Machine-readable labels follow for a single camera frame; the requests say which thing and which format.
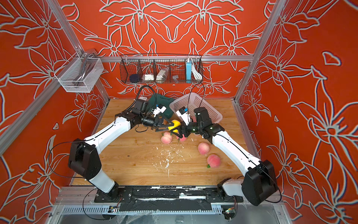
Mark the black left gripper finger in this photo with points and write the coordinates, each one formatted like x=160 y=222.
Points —
x=161 y=129
x=163 y=121

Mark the pink red peach front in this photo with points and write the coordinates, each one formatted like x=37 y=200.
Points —
x=213 y=161

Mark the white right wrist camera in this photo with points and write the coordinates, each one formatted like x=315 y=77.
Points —
x=183 y=113

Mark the white packet in basket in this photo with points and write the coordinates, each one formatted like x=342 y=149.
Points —
x=148 y=77

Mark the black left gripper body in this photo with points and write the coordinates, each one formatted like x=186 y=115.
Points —
x=134 y=123

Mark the light blue box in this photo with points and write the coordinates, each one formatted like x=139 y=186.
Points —
x=188 y=71

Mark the dark round object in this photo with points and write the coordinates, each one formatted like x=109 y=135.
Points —
x=134 y=78

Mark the pink peach centre left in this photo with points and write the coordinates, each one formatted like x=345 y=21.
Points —
x=166 y=138

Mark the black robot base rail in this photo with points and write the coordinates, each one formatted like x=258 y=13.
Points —
x=169 y=198

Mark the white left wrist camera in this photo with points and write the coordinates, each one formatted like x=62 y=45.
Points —
x=159 y=109

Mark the pink peach right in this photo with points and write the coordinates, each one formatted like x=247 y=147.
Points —
x=203 y=148

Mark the black wire wall basket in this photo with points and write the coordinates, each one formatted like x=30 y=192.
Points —
x=149 y=64

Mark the yellow peach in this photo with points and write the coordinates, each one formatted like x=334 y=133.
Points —
x=175 y=124

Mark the clear bag in basket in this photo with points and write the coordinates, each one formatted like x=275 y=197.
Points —
x=162 y=76

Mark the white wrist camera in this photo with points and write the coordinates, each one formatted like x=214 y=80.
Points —
x=159 y=109
x=183 y=113

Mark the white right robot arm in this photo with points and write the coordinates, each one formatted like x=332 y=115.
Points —
x=259 y=181

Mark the clear plastic wall bin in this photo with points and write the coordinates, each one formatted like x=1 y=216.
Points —
x=80 y=75

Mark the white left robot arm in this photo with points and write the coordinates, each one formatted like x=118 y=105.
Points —
x=84 y=156

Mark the white plastic basket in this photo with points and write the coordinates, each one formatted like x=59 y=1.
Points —
x=192 y=101

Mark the green plastic tool case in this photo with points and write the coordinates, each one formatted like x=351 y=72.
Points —
x=160 y=100

